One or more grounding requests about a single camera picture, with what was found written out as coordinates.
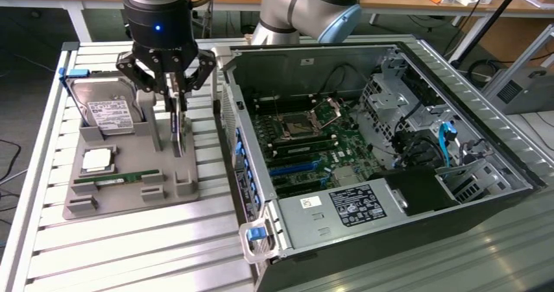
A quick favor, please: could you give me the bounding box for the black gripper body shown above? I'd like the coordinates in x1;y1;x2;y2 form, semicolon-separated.
122;0;201;76

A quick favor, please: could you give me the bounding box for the graphics card with metal bracket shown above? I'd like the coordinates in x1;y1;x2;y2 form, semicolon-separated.
166;73;194;158

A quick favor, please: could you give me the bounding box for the hard disk in blue caddy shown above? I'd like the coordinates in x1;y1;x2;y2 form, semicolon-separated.
57;67;145;136

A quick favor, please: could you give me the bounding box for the thin socket locking lever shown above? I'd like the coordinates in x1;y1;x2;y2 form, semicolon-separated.
272;90;282;126

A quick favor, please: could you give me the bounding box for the grey plastic parts rack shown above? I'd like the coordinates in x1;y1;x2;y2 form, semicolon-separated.
63;89;201;221

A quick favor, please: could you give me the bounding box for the silver CPU chip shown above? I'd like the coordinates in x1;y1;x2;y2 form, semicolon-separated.
82;149;115;173

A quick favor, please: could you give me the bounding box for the CPU socket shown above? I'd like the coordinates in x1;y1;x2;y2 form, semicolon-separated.
280;113;325;140

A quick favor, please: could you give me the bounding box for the metal socket cover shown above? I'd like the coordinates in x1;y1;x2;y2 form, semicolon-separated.
305;97;346;130

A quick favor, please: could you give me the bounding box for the green RAM stick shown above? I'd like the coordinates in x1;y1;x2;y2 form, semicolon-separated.
73;170;161;186

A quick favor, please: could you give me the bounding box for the black installed RAM stick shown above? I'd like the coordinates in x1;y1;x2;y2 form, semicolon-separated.
270;139;340;158

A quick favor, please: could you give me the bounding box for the blue expansion slot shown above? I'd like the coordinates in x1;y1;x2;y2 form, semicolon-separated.
269;162;320;176

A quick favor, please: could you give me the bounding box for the green motherboard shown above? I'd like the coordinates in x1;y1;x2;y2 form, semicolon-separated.
250;90;390;199

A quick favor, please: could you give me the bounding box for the metal disk bay cage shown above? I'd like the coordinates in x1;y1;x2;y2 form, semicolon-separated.
358;50;448;137

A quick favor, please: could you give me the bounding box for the silver chipset heatsink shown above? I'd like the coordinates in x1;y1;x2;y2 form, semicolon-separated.
332;167;361;186

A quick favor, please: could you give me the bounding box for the wooden desk with clutter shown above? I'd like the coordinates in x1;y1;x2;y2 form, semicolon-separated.
358;0;554;62

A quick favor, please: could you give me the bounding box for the grey power supply unit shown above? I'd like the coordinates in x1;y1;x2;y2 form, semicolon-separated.
277;178;410;250

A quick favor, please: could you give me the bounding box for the black plastic shroud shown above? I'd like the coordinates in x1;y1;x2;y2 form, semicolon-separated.
368;167;460;217

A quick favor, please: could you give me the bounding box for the black tripod pole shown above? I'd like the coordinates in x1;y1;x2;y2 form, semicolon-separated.
450;0;532;69

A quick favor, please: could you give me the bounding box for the black open PC case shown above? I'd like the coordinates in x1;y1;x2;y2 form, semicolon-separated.
210;40;548;292

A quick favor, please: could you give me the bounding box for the grey computer tower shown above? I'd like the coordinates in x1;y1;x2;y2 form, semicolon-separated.
480;24;554;116

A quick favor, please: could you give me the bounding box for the blue SATA wire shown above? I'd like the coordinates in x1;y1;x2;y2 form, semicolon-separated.
437;121;460;169

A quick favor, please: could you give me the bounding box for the grey metal drive bracket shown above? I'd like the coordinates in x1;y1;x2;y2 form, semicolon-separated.
436;158;514;205

